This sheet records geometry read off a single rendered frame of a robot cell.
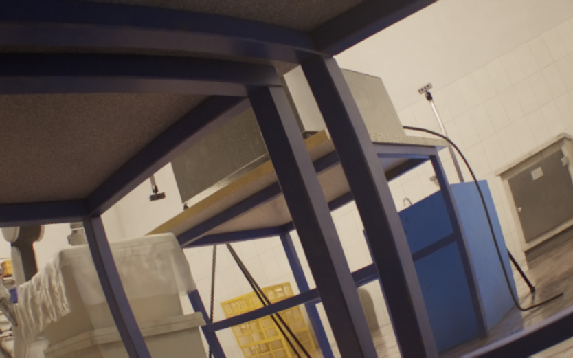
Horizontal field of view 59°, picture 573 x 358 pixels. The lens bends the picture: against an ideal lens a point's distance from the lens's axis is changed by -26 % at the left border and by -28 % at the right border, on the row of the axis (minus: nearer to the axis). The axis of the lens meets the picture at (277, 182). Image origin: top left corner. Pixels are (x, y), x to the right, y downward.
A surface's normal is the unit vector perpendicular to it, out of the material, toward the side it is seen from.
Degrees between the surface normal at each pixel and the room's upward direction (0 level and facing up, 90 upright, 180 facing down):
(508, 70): 90
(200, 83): 180
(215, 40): 180
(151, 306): 96
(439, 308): 90
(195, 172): 90
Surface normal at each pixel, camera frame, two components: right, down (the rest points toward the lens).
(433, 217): -0.62, 0.04
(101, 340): 0.62, -0.38
